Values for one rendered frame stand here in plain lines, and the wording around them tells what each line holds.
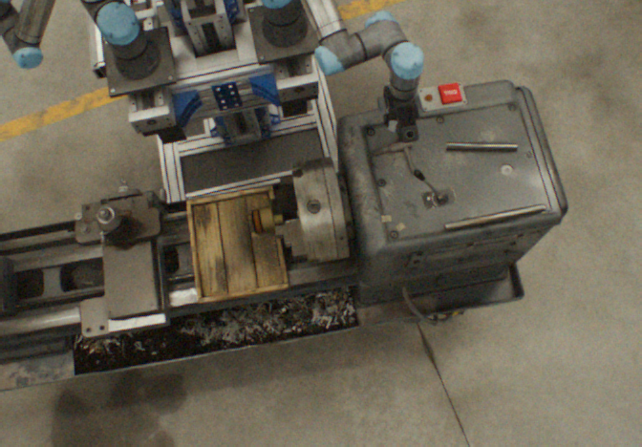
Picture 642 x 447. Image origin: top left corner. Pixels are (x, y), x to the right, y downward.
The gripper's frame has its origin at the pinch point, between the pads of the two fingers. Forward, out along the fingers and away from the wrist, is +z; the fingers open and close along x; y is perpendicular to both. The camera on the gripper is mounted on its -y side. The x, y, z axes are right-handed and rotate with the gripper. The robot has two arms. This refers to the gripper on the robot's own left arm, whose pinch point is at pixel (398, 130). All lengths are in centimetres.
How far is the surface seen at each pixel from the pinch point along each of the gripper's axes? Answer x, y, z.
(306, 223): 30.5, -19.6, 8.0
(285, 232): 37.3, -17.6, 19.6
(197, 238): 68, -7, 41
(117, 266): 93, -15, 33
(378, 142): 5.8, -0.9, 4.1
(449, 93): -17.7, 10.4, 2.9
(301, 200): 30.7, -13.3, 6.0
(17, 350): 147, -28, 73
